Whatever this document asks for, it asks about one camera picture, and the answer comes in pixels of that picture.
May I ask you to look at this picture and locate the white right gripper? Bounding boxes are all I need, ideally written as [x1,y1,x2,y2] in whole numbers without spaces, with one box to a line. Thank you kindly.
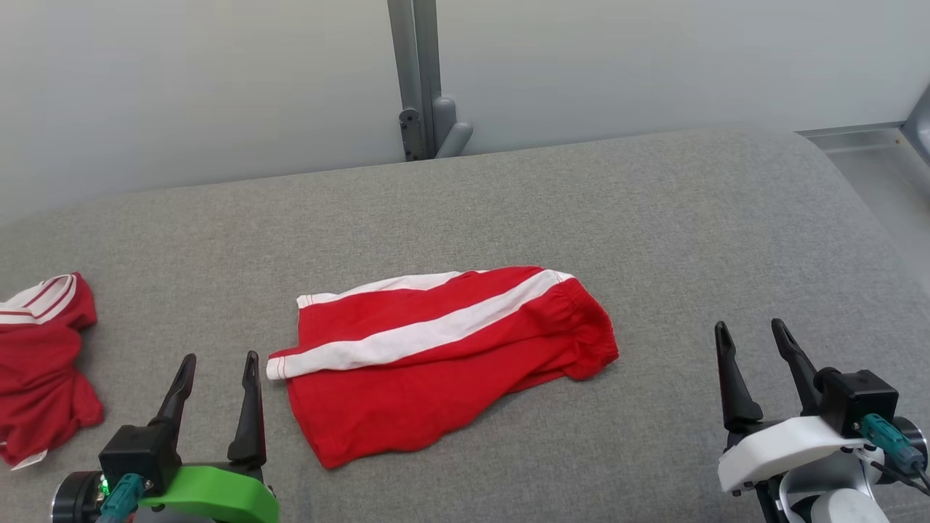
[714,318,884,496]

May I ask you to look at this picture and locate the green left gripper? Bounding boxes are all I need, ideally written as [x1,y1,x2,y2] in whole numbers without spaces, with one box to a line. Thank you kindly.
[138,351,281,523]

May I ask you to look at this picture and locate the red and white shirt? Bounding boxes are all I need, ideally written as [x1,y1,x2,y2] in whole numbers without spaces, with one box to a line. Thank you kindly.
[0,272,105,471]

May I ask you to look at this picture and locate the red shorts with white stripe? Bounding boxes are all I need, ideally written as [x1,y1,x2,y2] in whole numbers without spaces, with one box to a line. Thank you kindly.
[265,266,620,470]

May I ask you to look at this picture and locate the grey fabric sofa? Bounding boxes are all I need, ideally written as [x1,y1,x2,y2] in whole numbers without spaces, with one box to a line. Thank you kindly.
[0,127,930,523]

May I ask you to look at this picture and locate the right camera cable teal connector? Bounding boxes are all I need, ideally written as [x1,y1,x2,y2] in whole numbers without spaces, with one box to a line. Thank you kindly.
[857,414,930,496]

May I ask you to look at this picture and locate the grey metal frame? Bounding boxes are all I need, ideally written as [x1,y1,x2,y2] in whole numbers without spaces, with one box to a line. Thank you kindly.
[796,87,930,168]

